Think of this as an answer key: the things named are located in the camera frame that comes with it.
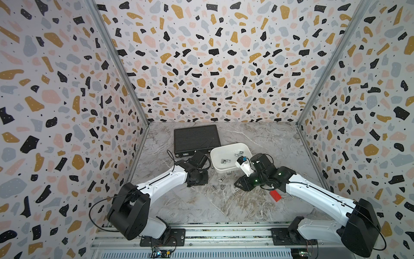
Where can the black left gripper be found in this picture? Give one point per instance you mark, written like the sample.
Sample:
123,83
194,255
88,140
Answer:
205,181

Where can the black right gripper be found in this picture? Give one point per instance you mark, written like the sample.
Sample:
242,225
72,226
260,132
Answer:
244,184

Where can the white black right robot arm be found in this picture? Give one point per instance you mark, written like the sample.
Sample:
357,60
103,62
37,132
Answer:
353,224

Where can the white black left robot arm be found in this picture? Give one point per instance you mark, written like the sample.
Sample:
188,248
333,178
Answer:
129,212

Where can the white plastic storage box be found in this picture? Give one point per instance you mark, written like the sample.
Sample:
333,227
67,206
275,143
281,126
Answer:
228,152

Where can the red plastic block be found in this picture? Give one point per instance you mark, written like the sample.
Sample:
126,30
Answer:
275,195

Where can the black ribbed tool case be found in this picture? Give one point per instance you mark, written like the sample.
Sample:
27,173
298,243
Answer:
200,138

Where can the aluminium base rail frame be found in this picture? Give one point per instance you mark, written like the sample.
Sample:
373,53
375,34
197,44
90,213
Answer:
260,240

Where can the aluminium corner post left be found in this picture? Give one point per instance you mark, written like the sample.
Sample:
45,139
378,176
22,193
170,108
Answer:
92,8

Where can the aluminium corner post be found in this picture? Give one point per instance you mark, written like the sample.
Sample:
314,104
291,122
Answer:
92,8
352,26

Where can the aluminium corner post right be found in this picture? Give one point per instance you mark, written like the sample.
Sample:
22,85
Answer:
352,26

